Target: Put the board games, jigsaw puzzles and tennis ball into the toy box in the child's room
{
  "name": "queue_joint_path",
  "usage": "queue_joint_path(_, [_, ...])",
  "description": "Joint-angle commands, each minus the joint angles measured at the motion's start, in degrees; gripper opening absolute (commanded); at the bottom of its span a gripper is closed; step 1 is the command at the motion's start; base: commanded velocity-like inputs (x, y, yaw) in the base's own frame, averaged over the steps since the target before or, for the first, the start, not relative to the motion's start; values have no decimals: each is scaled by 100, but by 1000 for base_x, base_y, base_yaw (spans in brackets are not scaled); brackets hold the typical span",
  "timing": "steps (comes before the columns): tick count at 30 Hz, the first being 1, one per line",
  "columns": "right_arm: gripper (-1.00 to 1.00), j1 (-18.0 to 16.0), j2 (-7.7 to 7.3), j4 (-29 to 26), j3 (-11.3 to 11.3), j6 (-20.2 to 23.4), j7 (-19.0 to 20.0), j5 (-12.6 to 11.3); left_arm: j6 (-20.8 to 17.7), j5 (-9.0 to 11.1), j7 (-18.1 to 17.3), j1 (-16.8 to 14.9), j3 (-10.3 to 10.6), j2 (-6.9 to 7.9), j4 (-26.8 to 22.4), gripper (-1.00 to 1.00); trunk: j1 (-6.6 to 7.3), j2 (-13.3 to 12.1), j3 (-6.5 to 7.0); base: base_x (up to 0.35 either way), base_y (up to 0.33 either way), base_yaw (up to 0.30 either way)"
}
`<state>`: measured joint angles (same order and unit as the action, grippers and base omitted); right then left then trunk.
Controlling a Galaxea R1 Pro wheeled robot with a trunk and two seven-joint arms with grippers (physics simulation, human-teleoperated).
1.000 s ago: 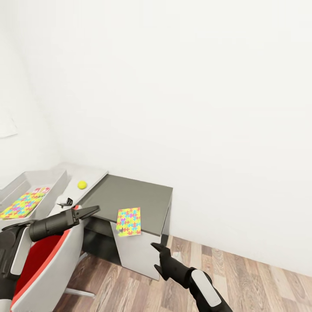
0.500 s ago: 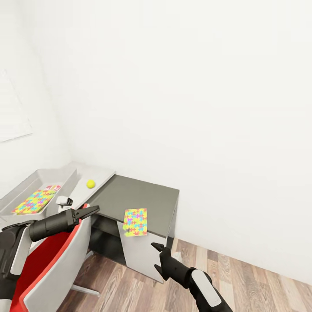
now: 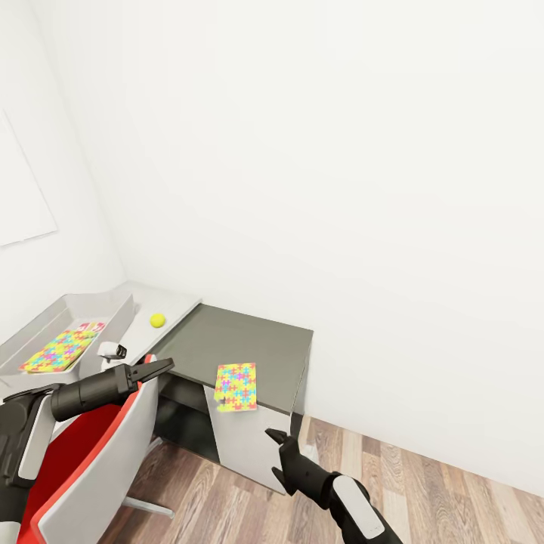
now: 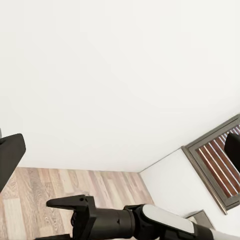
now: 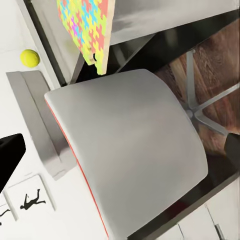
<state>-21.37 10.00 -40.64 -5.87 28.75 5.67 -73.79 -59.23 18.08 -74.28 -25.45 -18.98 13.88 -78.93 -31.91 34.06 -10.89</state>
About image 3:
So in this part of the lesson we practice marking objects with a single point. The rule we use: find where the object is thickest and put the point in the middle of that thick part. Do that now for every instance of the tennis ball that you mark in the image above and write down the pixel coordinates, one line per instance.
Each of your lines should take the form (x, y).
(157, 320)

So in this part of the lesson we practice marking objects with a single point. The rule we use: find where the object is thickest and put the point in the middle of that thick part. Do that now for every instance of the toy box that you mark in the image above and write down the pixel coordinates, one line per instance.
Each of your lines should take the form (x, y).
(67, 313)

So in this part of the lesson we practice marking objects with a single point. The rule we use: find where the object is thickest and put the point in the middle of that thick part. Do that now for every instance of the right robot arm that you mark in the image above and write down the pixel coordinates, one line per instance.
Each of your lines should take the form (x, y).
(359, 520)

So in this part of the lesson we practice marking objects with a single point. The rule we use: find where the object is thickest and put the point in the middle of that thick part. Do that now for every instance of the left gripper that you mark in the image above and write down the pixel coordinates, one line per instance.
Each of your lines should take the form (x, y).
(119, 382)

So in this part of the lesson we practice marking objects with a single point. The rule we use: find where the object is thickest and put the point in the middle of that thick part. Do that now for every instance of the jigsaw puzzle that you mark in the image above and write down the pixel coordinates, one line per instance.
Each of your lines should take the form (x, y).
(237, 383)
(60, 353)

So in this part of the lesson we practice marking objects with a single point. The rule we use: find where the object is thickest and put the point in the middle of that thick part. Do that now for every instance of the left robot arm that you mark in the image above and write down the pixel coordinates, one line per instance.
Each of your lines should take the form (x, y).
(27, 421)

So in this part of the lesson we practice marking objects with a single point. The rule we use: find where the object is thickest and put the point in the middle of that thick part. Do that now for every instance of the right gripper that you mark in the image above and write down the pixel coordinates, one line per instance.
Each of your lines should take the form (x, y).
(295, 467)

